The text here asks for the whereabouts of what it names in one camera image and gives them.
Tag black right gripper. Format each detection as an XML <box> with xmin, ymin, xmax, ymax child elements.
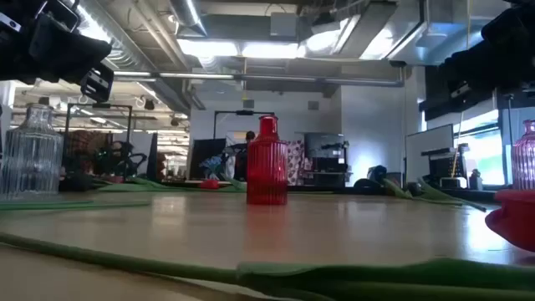
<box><xmin>438</xmin><ymin>0</ymin><xmax>535</xmax><ymax>100</ymax></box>

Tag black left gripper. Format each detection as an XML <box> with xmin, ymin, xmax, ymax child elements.
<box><xmin>0</xmin><ymin>14</ymin><xmax>115</xmax><ymax>104</ymax></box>

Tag clear ribbed glass vase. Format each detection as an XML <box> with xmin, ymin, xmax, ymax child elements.
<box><xmin>0</xmin><ymin>103</ymin><xmax>64</xmax><ymax>201</ymax></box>

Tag green stem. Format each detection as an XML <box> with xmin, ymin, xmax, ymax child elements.
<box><xmin>0</xmin><ymin>202</ymin><xmax>152</xmax><ymax>212</ymax></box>

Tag bright red artificial tulip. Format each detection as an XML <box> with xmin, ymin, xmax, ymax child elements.
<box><xmin>484</xmin><ymin>188</ymin><xmax>535</xmax><ymax>253</ymax></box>
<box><xmin>199</xmin><ymin>175</ymin><xmax>335</xmax><ymax>196</ymax></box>

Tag green tulip stem foreground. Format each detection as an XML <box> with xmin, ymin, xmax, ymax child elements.
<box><xmin>0</xmin><ymin>232</ymin><xmax>535</xmax><ymax>301</ymax></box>

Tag pink ribbed glass vase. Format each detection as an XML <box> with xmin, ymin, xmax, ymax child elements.
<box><xmin>511</xmin><ymin>119</ymin><xmax>535</xmax><ymax>191</ymax></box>

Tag blue artificial flowers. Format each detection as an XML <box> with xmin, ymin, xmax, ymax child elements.
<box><xmin>199</xmin><ymin>156</ymin><xmax>226</xmax><ymax>181</ymax></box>

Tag red ribbed glass vase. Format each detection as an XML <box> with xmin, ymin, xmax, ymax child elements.
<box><xmin>246</xmin><ymin>115</ymin><xmax>289</xmax><ymax>207</ymax></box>

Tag brown patterned backdrop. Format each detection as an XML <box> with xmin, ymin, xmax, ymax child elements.
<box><xmin>66</xmin><ymin>129</ymin><xmax>110</xmax><ymax>171</ymax></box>

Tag white board screen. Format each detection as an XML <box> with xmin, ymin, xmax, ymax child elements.
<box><xmin>404</xmin><ymin>123</ymin><xmax>456</xmax><ymax>185</ymax></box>

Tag grey ceiling pipe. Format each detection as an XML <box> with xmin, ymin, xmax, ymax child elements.
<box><xmin>112</xmin><ymin>69</ymin><xmax>405</xmax><ymax>88</ymax></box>

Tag black desktop equipment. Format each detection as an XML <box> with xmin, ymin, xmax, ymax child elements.
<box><xmin>420</xmin><ymin>145</ymin><xmax>470</xmax><ymax>187</ymax></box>

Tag small grey bottle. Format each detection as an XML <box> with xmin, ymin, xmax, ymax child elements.
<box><xmin>468</xmin><ymin>168</ymin><xmax>484</xmax><ymax>191</ymax></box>

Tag white box device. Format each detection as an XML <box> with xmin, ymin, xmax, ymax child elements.
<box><xmin>438</xmin><ymin>176</ymin><xmax>469</xmax><ymax>190</ymax></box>

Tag black upright panel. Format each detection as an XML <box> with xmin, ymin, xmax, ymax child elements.
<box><xmin>189</xmin><ymin>138</ymin><xmax>227</xmax><ymax>181</ymax></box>

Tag dark office chair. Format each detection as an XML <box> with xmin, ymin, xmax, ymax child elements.
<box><xmin>354</xmin><ymin>164</ymin><xmax>389</xmax><ymax>196</ymax></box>

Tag ceiling light panel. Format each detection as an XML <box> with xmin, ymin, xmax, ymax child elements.
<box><xmin>176</xmin><ymin>38</ymin><xmax>302</xmax><ymax>60</ymax></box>

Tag black monitor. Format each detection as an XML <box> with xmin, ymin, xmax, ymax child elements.
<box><xmin>303</xmin><ymin>132</ymin><xmax>346</xmax><ymax>160</ymax></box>

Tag pink patterned cloth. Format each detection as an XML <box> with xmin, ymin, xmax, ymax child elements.
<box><xmin>286</xmin><ymin>140</ymin><xmax>307</xmax><ymax>186</ymax></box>

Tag black station frame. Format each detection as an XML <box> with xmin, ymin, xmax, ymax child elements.
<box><xmin>64</xmin><ymin>103</ymin><xmax>134</xmax><ymax>181</ymax></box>
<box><xmin>212</xmin><ymin>110</ymin><xmax>276</xmax><ymax>141</ymax></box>

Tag silver spiral ceiling duct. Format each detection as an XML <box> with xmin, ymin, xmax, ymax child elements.
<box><xmin>77</xmin><ymin>0</ymin><xmax>156</xmax><ymax>73</ymax></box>

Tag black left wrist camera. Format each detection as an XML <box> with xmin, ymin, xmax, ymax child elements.
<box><xmin>24</xmin><ymin>0</ymin><xmax>83</xmax><ymax>33</ymax></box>

